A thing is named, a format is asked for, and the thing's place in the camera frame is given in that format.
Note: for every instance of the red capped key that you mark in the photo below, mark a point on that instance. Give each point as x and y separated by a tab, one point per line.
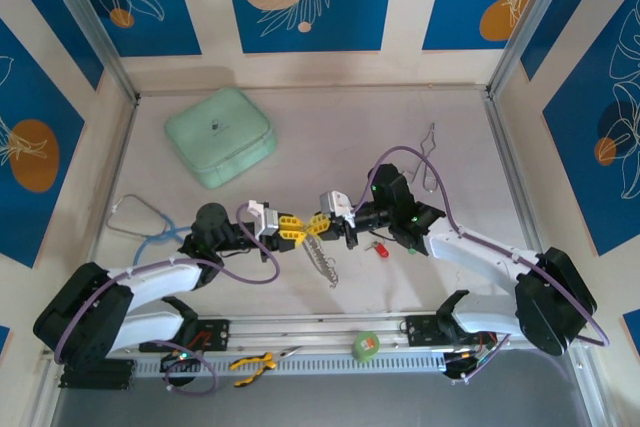
383	250

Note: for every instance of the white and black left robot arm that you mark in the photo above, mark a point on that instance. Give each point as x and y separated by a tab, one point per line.
160	272

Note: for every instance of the silver metal forceps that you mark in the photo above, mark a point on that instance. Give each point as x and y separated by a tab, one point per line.
427	144

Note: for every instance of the blue tube stethoscope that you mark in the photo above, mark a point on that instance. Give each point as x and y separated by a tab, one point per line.
150	239

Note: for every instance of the mint green zip case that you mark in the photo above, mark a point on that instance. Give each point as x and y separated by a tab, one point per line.
217	134

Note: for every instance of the green tape roll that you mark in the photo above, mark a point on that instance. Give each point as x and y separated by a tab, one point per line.
366	346

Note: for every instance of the yellow and black pliers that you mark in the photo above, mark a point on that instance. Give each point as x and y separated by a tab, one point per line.
250	362

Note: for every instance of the black block stack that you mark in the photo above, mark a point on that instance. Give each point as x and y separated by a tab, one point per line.
100	379

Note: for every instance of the aluminium mounting rail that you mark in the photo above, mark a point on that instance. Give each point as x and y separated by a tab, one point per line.
310	327

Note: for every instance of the aluminium table side rail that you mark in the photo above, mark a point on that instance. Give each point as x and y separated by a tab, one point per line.
116	182
515	187

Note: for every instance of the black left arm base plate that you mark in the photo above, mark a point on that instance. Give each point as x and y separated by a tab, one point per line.
217	334

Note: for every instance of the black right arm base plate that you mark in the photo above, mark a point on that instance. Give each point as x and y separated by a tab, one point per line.
422	329

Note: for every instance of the aluminium frame post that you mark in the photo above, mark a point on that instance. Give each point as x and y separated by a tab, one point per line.
92	22
529	22

